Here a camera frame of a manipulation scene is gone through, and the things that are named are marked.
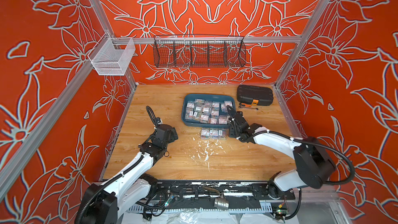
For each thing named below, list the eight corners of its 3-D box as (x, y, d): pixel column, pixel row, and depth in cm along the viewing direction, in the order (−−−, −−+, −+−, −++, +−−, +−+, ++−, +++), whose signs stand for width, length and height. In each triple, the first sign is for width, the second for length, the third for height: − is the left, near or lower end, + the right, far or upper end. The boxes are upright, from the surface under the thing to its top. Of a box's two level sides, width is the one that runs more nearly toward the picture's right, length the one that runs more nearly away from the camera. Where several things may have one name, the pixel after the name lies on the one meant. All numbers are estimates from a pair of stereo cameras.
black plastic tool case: (236, 103, 109) (238, 98, 105) (237, 89, 119) (238, 83, 114) (271, 108, 107) (274, 102, 102) (269, 93, 116) (272, 87, 111)
